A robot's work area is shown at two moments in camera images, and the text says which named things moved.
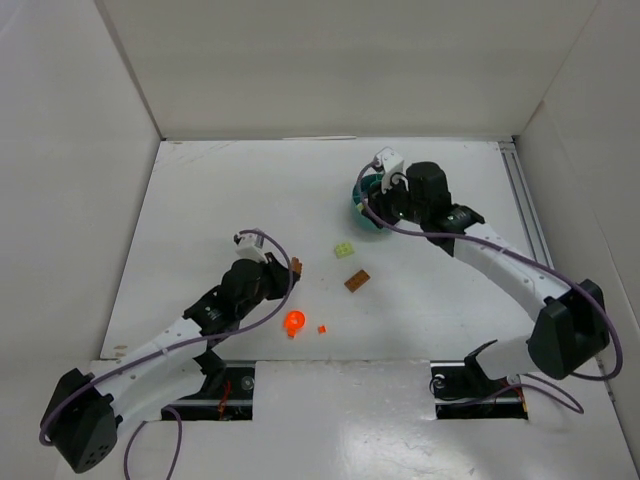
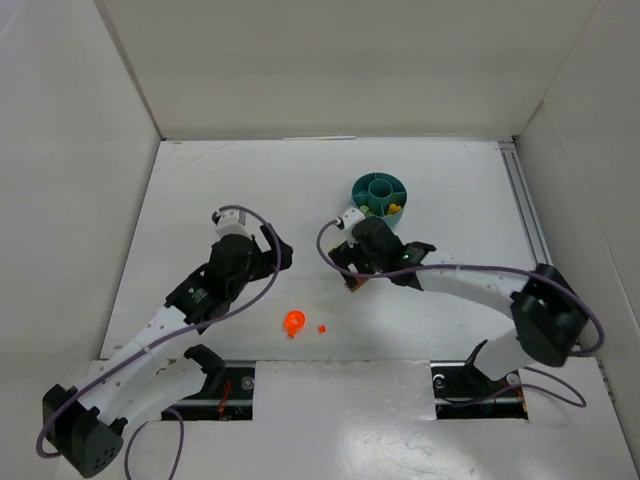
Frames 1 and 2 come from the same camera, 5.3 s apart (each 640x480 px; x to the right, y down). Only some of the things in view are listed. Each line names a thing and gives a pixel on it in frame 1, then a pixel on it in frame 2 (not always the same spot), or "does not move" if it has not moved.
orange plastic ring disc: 293,320 does not move
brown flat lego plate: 357,280 does not move
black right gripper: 377,201 -> 342,259
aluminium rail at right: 527,204 does not move
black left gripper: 279,276 -> 272,251
